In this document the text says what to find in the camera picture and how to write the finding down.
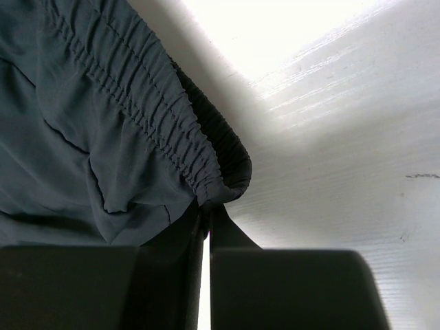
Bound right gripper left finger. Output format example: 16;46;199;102
1;203;204;329

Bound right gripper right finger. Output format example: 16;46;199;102
209;207;389;329

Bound dark navy sport shorts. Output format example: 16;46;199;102
1;1;252;246

